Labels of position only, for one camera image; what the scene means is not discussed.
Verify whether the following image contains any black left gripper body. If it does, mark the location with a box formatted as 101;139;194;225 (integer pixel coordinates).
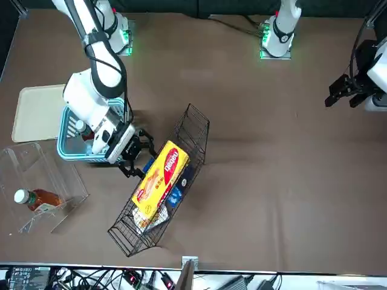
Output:
347;39;379;94

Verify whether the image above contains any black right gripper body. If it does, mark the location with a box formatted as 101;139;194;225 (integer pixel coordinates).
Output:
120;135;145;166

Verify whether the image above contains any blue Oreo cookie box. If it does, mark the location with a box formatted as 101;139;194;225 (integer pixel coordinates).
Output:
141;156;185;208

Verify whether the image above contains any amber tea bottle white cap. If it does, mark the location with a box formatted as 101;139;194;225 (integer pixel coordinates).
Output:
74;119;96;143
13;187;63;214

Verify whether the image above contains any light blue plastic shopping basket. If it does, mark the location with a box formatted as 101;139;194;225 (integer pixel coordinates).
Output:
56;96;134;166

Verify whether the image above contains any clear acrylic beverage shelf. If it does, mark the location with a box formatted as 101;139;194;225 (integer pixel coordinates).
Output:
0;142;90;234

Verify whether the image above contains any yellow wafer box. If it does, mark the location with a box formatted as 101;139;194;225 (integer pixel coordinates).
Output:
131;140;190;223

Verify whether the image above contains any dark chocolate cookie box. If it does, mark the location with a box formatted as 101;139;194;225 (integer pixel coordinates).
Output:
177;164;196;190

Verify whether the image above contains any white cracker box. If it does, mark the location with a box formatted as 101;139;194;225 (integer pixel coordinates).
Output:
131;205;170;236

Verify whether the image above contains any beige plastic tray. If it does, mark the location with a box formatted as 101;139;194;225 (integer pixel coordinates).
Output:
11;84;69;143

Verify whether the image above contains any black labelled power adapter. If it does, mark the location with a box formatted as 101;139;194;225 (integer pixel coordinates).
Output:
5;265;51;290

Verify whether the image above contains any dark power supply brick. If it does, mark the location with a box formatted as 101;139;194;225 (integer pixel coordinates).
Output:
216;273;255;290

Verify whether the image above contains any black cable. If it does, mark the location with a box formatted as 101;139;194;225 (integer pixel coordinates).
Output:
207;14;267;37
350;0;384;81
83;30;134;127

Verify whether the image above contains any black wire snack shelf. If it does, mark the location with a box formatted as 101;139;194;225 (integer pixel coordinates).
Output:
107;103;211;258

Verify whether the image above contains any aluminium camera post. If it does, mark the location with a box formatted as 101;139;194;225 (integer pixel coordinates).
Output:
180;256;200;290

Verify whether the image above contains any aluminium table edge rail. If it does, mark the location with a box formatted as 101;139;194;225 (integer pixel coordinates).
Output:
11;0;28;16

